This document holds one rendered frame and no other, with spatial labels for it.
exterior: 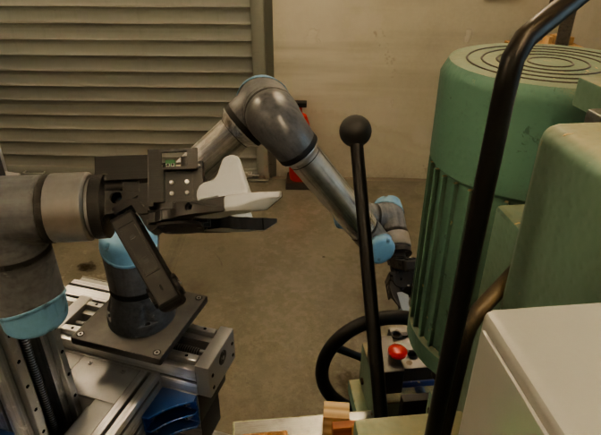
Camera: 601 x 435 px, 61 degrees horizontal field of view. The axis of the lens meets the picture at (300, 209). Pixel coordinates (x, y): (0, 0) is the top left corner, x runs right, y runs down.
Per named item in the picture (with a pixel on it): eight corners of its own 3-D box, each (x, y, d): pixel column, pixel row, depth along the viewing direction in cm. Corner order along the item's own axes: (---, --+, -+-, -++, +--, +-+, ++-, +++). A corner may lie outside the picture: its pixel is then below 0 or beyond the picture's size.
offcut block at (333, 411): (348, 420, 84) (349, 402, 82) (348, 437, 81) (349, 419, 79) (323, 418, 84) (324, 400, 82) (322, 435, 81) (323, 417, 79)
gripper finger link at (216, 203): (214, 192, 49) (148, 207, 53) (214, 208, 49) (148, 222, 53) (244, 200, 53) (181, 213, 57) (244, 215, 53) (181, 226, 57)
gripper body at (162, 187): (203, 146, 54) (85, 150, 53) (206, 226, 53) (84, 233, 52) (210, 166, 62) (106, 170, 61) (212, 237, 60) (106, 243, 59)
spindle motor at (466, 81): (523, 288, 66) (588, 38, 52) (608, 397, 51) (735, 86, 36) (389, 297, 65) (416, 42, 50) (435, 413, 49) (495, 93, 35)
